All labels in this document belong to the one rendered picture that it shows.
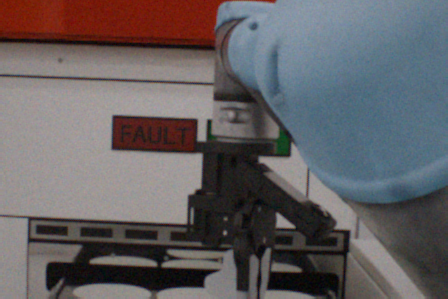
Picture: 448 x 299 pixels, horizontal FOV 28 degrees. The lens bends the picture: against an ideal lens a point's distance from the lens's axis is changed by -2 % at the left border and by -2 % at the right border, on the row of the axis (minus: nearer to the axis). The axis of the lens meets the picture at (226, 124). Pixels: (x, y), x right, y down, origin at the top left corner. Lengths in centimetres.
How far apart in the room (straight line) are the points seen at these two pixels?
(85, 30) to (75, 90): 10
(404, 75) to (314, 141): 4
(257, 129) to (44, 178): 40
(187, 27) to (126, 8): 8
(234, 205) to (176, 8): 33
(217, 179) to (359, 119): 80
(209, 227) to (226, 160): 8
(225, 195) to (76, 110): 33
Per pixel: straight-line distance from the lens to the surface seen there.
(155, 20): 122
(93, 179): 128
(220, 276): 104
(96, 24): 122
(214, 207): 101
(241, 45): 87
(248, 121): 99
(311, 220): 99
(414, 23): 22
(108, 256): 128
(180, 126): 126
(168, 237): 128
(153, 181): 127
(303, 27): 25
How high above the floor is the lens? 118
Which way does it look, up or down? 3 degrees down
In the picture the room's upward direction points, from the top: 3 degrees clockwise
